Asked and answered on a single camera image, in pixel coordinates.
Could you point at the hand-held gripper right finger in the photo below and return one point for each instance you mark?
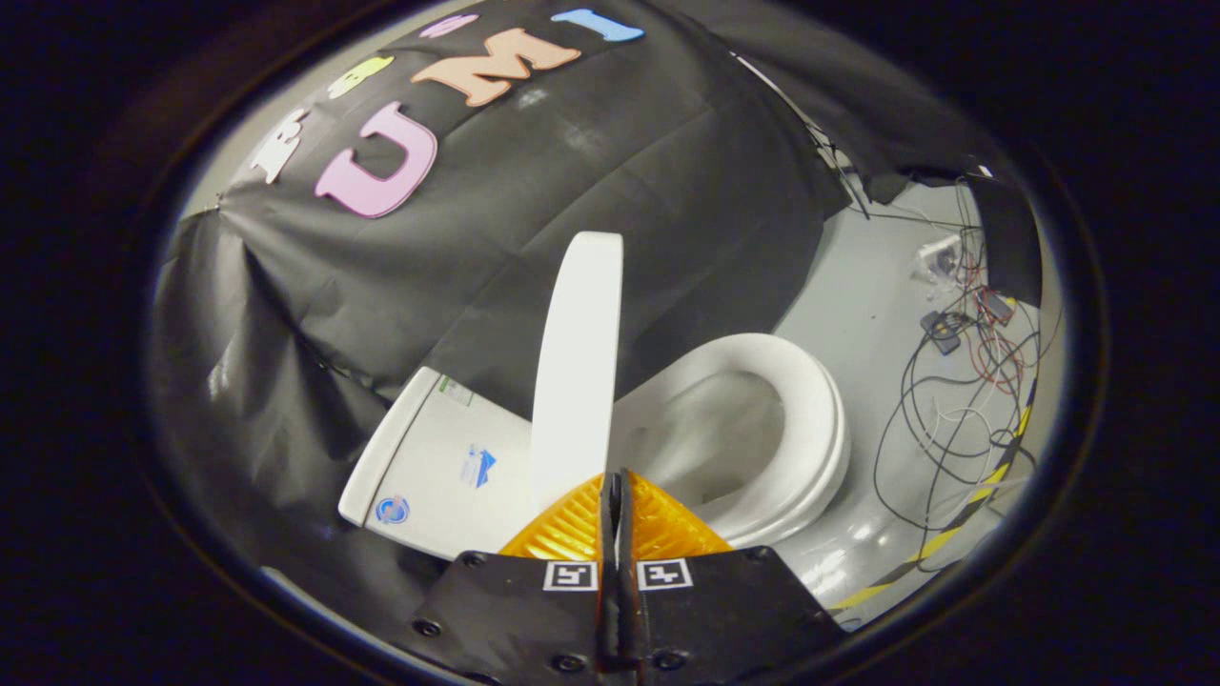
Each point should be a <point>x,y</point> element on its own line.
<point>724,610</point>

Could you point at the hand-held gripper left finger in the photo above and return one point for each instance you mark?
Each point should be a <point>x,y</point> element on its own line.
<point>515,610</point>

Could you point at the white toilet lid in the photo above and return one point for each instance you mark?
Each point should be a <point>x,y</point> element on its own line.
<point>577,381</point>

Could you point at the white toilet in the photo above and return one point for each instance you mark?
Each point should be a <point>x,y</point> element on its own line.
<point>448,457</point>

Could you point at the yellow black floor tape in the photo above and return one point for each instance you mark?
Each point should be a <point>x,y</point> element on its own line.
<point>939,541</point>

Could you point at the small black device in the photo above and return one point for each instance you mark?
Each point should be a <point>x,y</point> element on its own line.
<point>942,329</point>
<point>996,305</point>

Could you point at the black backdrop cloth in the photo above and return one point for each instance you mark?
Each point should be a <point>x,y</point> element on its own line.
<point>572,191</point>

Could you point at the black panel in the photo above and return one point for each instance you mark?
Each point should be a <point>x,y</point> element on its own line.
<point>1006,238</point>

